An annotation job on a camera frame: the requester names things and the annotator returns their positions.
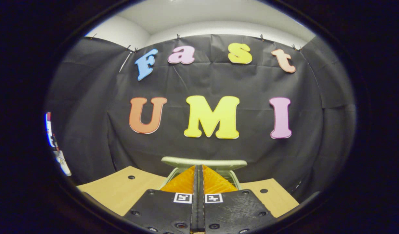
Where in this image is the green desktop garbage bin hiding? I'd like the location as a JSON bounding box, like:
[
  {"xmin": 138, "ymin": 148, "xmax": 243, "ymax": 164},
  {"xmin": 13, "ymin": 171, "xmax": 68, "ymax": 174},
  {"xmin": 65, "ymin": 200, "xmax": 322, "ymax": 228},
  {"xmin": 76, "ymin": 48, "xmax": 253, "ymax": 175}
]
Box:
[{"xmin": 161, "ymin": 156, "xmax": 248, "ymax": 191}]

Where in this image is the black backdrop cloth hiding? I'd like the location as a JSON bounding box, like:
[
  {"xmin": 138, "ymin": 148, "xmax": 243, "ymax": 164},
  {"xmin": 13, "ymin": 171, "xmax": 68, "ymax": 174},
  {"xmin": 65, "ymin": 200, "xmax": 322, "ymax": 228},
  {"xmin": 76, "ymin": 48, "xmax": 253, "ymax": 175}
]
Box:
[{"xmin": 45, "ymin": 34, "xmax": 356, "ymax": 203}]

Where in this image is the computer monitor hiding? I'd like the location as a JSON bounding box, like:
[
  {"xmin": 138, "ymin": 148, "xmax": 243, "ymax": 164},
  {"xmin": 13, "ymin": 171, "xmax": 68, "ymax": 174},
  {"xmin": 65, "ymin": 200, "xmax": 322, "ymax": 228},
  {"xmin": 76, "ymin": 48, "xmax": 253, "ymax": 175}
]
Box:
[{"xmin": 45, "ymin": 112, "xmax": 54, "ymax": 147}]

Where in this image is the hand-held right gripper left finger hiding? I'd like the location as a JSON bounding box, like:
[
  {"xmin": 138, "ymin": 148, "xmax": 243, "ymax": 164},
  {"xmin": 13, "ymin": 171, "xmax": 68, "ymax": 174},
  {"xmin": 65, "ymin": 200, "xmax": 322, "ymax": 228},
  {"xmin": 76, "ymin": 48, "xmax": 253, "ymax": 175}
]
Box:
[{"xmin": 123, "ymin": 165, "xmax": 199, "ymax": 234}]

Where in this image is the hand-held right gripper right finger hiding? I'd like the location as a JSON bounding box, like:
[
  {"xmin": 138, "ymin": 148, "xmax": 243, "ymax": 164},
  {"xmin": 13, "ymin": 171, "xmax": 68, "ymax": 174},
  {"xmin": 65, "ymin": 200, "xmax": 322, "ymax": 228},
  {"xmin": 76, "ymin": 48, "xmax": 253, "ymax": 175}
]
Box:
[{"xmin": 199, "ymin": 165, "xmax": 278, "ymax": 234}]

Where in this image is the wooden desktop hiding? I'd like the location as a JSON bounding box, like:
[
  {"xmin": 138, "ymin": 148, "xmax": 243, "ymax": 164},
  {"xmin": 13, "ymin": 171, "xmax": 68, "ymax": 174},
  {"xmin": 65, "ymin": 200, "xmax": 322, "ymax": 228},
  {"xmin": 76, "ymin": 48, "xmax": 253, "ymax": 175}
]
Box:
[{"xmin": 77, "ymin": 166, "xmax": 300, "ymax": 218}]

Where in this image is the white side table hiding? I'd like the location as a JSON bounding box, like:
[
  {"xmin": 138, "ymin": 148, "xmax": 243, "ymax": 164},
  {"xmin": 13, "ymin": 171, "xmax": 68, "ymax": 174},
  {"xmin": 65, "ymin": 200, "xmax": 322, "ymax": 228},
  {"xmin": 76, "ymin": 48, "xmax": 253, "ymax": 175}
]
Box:
[{"xmin": 55, "ymin": 150, "xmax": 72, "ymax": 176}]

